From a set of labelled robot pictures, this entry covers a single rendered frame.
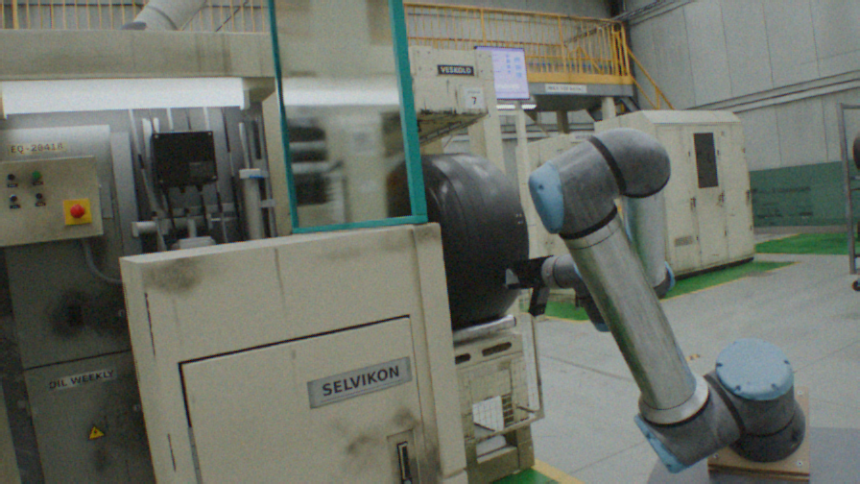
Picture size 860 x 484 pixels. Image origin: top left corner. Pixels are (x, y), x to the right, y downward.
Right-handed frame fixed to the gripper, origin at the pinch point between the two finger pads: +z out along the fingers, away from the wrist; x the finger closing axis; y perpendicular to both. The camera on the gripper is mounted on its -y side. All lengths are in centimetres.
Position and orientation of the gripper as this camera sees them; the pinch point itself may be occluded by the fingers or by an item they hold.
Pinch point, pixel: (508, 286)
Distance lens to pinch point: 174.5
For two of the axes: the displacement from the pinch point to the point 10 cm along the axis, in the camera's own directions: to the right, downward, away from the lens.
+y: -1.8, -9.8, 0.6
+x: -8.5, 1.2, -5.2
